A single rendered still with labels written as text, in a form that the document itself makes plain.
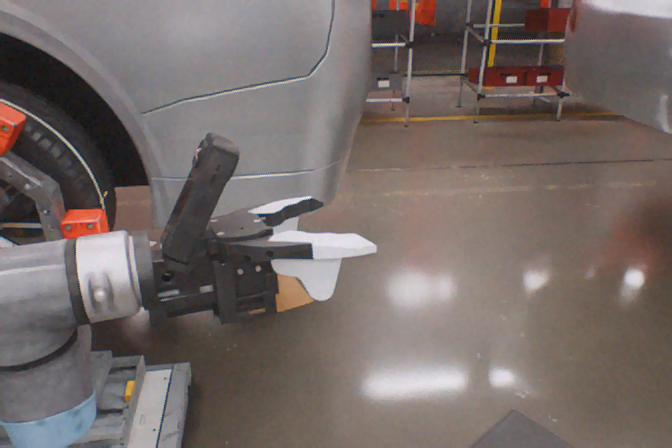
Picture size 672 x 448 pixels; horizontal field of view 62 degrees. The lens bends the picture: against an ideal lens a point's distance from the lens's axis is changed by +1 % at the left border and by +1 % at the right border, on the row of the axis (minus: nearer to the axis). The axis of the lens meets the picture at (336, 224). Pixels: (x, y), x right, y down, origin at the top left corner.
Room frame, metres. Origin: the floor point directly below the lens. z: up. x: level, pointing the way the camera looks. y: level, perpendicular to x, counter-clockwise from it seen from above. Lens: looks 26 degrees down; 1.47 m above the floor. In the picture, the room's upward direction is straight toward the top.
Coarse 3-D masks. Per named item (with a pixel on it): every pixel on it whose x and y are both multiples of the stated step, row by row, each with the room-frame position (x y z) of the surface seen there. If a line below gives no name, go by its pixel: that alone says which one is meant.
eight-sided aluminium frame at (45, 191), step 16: (0, 160) 1.18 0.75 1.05; (16, 160) 1.22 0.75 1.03; (0, 176) 1.18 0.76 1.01; (16, 176) 1.18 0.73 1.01; (32, 176) 1.20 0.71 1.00; (48, 176) 1.24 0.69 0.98; (32, 192) 1.18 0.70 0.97; (48, 192) 1.19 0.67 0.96; (48, 208) 1.19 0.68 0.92; (64, 208) 1.25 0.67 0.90; (48, 224) 1.19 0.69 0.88; (48, 240) 1.19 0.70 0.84
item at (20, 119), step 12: (0, 108) 1.22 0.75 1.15; (12, 108) 1.25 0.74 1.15; (0, 120) 1.18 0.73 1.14; (12, 120) 1.20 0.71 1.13; (24, 120) 1.24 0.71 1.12; (0, 132) 1.18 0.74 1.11; (12, 132) 1.19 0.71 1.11; (0, 144) 1.18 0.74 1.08; (12, 144) 1.23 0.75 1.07; (0, 156) 1.18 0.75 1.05
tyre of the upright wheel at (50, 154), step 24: (0, 96) 1.36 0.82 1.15; (24, 96) 1.42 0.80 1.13; (48, 120) 1.37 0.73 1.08; (72, 120) 1.47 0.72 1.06; (24, 144) 1.27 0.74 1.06; (48, 144) 1.28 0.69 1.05; (72, 144) 1.38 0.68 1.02; (48, 168) 1.27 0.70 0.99; (72, 168) 1.29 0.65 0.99; (96, 168) 1.41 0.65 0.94; (72, 192) 1.28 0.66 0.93; (96, 192) 1.34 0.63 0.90
